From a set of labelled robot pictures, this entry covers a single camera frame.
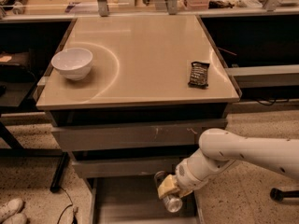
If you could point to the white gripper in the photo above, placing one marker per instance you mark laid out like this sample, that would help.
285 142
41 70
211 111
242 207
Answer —
186 175

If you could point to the silver redbull can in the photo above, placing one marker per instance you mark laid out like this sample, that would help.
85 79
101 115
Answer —
172 203

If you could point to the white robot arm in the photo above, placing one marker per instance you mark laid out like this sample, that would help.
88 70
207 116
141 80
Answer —
220 150

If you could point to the grey middle drawer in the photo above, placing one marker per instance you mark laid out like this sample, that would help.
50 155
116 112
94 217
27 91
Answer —
125 167

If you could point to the grey open bottom drawer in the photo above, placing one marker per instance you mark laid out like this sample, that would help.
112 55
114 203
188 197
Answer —
134 200

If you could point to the grey top drawer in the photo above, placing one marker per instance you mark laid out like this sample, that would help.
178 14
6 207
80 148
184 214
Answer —
133 135

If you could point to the black chair caster lower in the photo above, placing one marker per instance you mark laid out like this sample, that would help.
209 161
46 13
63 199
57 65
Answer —
278 195

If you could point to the black table leg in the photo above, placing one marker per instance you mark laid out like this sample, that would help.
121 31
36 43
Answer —
55 184

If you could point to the black snack bar packet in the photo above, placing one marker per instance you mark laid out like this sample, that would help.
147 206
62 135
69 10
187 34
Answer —
199 75

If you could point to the white shoe lower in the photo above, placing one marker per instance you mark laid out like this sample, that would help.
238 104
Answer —
16 219

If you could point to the white ceramic bowl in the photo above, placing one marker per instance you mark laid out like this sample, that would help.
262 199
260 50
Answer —
74 63

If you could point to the grey metal post left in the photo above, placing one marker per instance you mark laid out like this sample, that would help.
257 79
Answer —
102 8

